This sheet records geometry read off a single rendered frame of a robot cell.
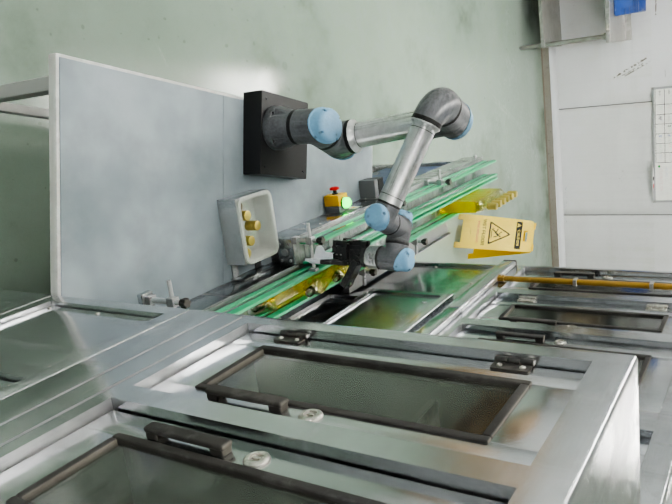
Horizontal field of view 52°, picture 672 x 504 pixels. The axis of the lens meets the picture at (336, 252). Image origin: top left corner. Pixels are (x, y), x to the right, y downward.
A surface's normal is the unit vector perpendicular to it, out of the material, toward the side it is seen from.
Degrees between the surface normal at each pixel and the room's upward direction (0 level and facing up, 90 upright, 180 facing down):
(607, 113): 90
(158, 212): 0
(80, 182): 0
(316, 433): 90
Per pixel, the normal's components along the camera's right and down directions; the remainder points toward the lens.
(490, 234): -0.30, -0.27
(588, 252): -0.54, 0.27
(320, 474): -0.13, -0.96
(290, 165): 0.85, 0.05
